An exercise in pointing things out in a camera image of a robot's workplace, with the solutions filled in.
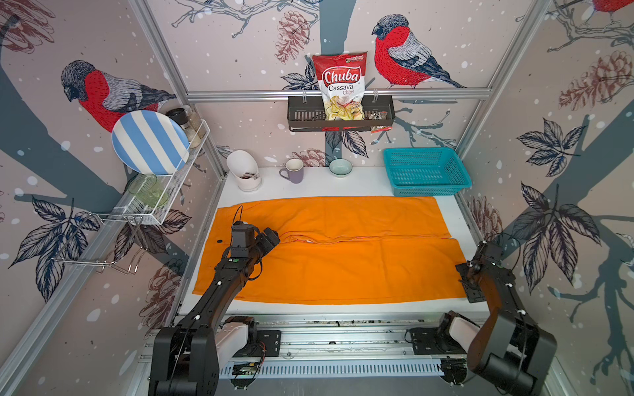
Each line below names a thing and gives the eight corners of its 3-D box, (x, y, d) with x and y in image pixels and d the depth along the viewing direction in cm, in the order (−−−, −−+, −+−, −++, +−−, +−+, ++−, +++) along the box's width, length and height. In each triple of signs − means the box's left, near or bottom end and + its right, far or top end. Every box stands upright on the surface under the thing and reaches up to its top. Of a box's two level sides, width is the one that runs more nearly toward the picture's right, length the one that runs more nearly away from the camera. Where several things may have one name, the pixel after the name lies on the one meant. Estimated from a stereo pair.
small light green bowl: (329, 177, 120) (329, 172, 117) (328, 163, 126) (328, 158, 124) (352, 176, 120) (352, 172, 117) (350, 163, 126) (351, 158, 123)
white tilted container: (233, 194, 115) (222, 170, 103) (239, 174, 123) (229, 150, 111) (260, 194, 115) (252, 170, 103) (265, 174, 123) (258, 150, 111)
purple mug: (282, 183, 118) (279, 170, 111) (284, 171, 123) (281, 158, 116) (303, 183, 118) (302, 170, 111) (304, 171, 123) (303, 158, 116)
